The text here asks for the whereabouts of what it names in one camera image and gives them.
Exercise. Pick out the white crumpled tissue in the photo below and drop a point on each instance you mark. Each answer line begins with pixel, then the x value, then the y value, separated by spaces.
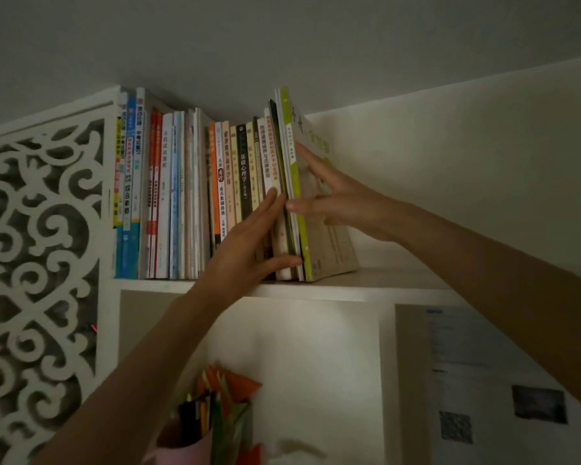
pixel 300 452

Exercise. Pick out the colourful stationery bundle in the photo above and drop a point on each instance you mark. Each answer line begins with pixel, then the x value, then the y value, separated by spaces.
pixel 237 387

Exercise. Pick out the white carved lattice panel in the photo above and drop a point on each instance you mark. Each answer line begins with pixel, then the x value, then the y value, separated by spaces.
pixel 38 237

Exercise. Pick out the row of shelved books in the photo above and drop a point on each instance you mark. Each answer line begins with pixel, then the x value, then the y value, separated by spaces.
pixel 174 198

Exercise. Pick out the person's right forearm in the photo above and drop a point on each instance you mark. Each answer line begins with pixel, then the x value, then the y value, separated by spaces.
pixel 513 285

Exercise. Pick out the person's left forearm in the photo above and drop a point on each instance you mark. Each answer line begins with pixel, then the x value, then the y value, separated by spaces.
pixel 126 392

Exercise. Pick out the white paper sheet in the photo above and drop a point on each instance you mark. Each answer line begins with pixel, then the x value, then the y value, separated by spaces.
pixel 465 363

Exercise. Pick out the pink cup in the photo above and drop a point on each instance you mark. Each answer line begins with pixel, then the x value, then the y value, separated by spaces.
pixel 184 455

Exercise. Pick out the white bookshelf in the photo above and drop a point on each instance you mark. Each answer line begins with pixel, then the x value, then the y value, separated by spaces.
pixel 368 285

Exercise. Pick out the pale green magazine couple print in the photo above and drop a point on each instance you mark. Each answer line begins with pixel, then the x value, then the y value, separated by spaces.
pixel 329 251

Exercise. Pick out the person's left hand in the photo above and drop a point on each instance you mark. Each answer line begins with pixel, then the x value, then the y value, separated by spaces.
pixel 242 266

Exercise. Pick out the person's right hand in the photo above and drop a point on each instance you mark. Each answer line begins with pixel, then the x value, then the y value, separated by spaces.
pixel 363 208

